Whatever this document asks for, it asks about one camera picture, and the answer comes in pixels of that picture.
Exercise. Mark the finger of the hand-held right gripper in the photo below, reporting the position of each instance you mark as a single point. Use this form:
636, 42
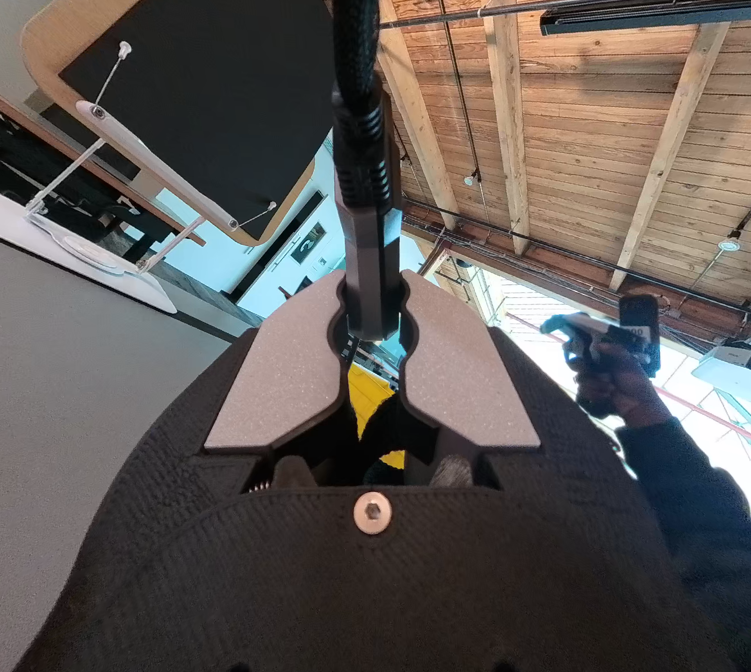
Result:
586, 326

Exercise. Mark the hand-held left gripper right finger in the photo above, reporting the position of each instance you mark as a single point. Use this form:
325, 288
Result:
463, 378

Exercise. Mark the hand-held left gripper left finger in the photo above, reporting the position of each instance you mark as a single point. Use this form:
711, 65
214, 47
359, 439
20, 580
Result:
281, 378

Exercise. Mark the black monitor with tan rim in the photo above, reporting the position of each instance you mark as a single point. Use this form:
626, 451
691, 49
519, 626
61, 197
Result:
205, 67

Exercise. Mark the person's right forearm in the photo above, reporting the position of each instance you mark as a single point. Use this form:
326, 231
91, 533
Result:
692, 507

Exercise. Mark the person's right hand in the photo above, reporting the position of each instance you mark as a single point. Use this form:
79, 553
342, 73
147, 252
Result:
628, 390

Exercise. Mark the yellow object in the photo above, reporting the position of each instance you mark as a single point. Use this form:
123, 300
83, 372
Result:
367, 390

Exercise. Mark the white ceiling projector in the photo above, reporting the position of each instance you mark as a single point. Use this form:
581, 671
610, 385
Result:
724, 361

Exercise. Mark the white ceiling spotlight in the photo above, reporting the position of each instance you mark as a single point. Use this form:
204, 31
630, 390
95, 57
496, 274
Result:
471, 179
729, 245

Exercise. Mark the white hanging lamp fixture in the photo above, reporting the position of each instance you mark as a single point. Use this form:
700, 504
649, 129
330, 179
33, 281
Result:
88, 258

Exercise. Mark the black ceiling conduit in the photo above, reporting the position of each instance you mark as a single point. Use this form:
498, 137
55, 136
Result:
452, 56

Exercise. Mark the black ceiling light track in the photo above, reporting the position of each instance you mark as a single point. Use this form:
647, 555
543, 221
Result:
645, 18

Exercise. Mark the black ceiling rod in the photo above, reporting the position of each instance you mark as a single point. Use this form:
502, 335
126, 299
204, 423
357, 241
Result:
528, 6

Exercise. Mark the framed wall picture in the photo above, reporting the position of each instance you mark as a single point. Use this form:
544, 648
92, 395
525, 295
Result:
309, 242

